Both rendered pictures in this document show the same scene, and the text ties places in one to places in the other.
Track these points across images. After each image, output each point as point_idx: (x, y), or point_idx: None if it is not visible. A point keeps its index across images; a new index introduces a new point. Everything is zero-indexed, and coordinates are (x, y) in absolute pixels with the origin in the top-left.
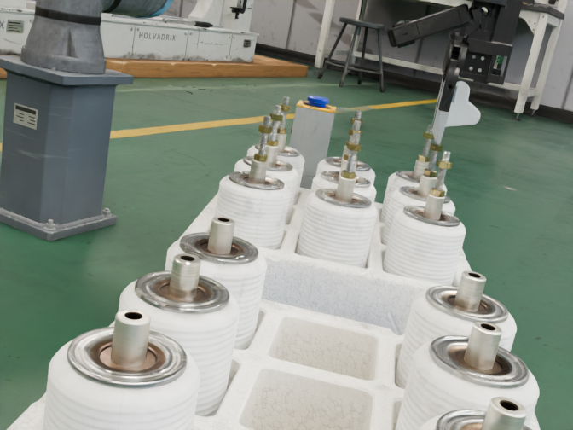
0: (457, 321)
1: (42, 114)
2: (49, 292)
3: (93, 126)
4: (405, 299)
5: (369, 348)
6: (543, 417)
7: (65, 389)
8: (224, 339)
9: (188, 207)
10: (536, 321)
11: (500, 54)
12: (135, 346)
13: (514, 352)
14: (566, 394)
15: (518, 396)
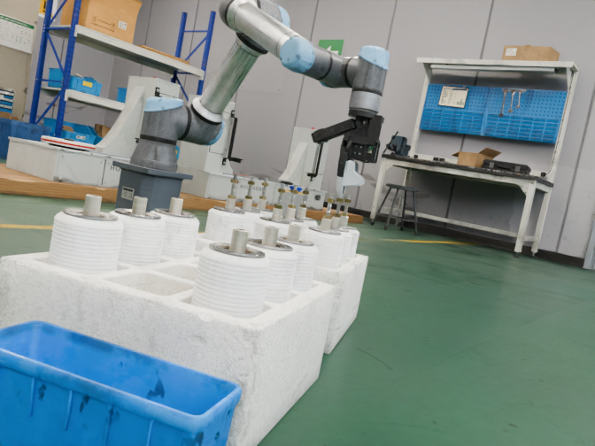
0: (279, 242)
1: (135, 191)
2: None
3: (166, 201)
4: None
5: None
6: (397, 362)
7: (57, 218)
8: (151, 233)
9: None
10: (433, 332)
11: (369, 143)
12: (91, 207)
13: (402, 340)
14: (422, 357)
15: (275, 253)
